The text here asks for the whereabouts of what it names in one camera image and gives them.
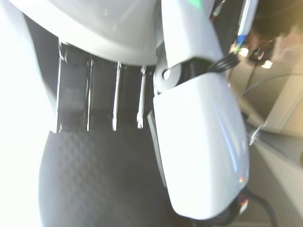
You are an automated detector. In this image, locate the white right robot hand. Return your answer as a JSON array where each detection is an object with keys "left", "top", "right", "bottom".
[{"left": 37, "top": 41, "right": 197, "bottom": 227}]

